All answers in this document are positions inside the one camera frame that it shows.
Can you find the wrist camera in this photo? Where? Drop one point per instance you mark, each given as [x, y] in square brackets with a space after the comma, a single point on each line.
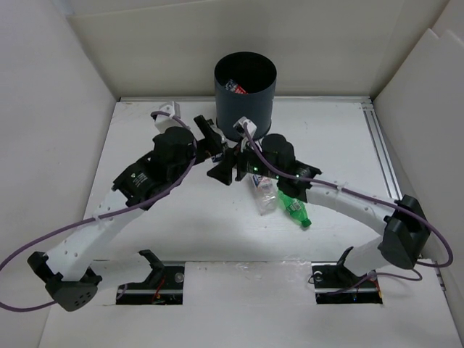
[164, 117]
[244, 126]

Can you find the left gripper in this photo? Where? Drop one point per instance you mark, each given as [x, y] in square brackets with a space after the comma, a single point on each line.
[209, 145]

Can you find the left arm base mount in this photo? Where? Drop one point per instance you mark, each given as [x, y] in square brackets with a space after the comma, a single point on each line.
[163, 285]

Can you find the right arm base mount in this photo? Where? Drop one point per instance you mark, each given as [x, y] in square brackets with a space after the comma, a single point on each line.
[334, 284]

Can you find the clear pepsi bottle black cap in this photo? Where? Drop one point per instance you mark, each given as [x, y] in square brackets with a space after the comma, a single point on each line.
[217, 158]

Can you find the clear bottle red cap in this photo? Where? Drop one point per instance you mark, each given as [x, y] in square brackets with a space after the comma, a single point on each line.
[232, 86]

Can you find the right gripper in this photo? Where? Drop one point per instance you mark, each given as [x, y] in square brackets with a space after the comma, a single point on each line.
[223, 172]

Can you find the dark blue round bin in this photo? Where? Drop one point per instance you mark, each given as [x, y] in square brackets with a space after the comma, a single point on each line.
[257, 75]

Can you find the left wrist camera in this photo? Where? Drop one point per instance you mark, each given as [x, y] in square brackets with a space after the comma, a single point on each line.
[164, 117]

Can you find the green plastic bottle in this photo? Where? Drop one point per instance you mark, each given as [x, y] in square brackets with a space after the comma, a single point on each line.
[294, 209]

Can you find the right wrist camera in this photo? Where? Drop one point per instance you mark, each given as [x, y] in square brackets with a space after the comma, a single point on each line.
[244, 126]

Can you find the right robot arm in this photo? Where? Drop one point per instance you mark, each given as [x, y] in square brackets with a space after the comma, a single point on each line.
[400, 224]

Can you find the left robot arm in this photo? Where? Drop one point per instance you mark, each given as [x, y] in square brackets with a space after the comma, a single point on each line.
[74, 271]

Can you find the clear bottle orange blue label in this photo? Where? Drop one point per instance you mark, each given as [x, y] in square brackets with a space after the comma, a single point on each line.
[265, 194]

